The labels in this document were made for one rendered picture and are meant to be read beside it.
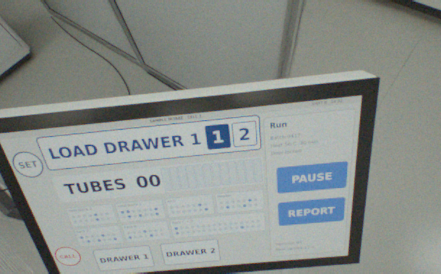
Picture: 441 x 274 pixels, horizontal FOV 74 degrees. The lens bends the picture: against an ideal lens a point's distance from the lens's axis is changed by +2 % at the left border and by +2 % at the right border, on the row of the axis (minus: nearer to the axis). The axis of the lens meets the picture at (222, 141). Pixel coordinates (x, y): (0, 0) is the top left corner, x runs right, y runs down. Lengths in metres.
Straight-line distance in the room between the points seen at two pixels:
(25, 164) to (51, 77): 1.87
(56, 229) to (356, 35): 2.05
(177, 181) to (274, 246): 0.19
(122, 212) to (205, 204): 0.13
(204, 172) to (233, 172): 0.04
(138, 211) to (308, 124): 0.28
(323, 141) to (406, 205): 1.34
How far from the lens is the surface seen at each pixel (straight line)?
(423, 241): 1.72
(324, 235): 0.51
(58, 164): 0.46
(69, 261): 0.57
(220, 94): 0.37
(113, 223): 0.49
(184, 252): 0.51
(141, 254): 0.52
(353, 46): 2.17
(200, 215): 0.46
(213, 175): 0.41
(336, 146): 0.42
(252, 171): 0.41
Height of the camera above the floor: 1.50
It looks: 64 degrees down
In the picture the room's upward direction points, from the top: 10 degrees counter-clockwise
